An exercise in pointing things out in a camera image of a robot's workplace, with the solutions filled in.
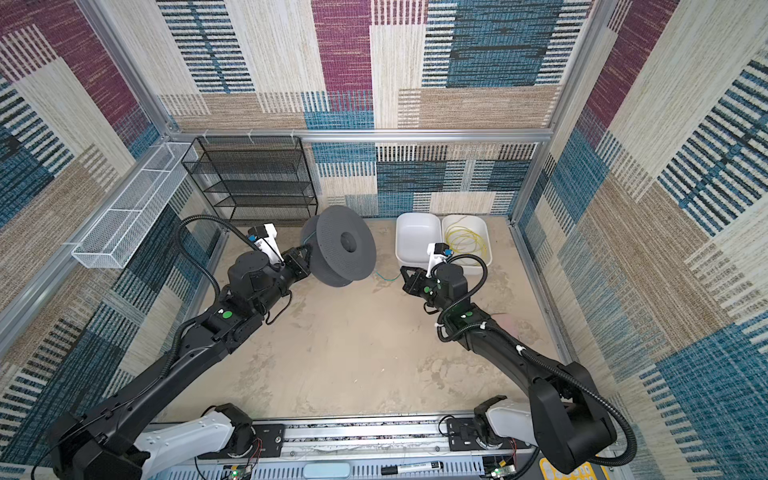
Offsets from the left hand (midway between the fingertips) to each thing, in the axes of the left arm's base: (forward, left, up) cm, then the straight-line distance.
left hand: (313, 241), depth 71 cm
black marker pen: (-41, -23, -32) cm, 57 cm away
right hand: (0, -21, -13) cm, 25 cm away
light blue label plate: (-41, -3, -31) cm, 52 cm away
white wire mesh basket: (0, +47, 0) cm, 47 cm away
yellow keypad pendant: (-43, -60, -30) cm, 80 cm away
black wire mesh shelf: (+42, +29, -14) cm, 53 cm away
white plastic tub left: (+31, -28, -30) cm, 51 cm away
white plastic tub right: (+32, -52, -27) cm, 67 cm away
